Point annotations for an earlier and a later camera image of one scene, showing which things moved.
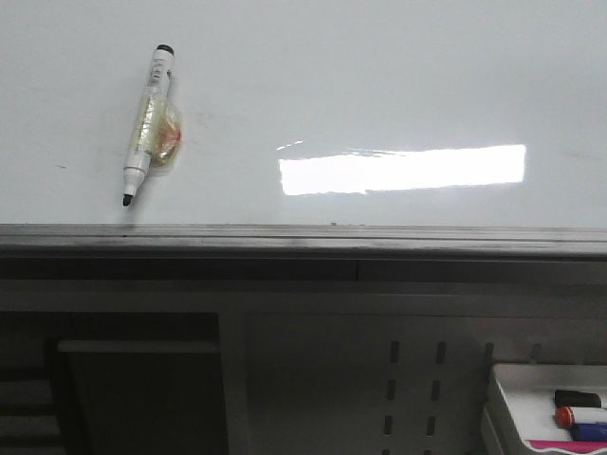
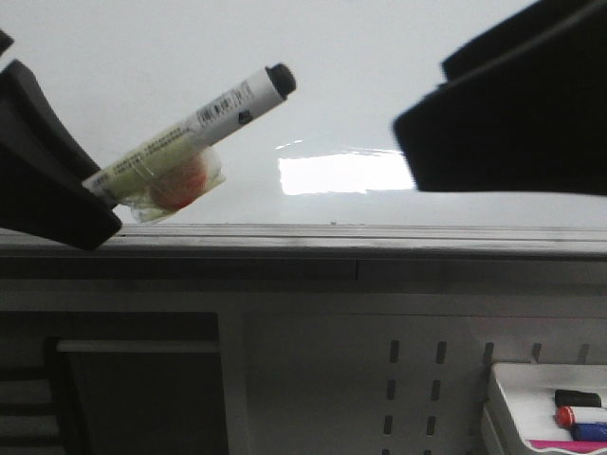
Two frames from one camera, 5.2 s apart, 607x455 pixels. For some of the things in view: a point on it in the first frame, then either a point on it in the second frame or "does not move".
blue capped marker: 583,431 does not move
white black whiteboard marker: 158,132 to 162,175
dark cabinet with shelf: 111,383 does not move
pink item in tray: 584,446 does not move
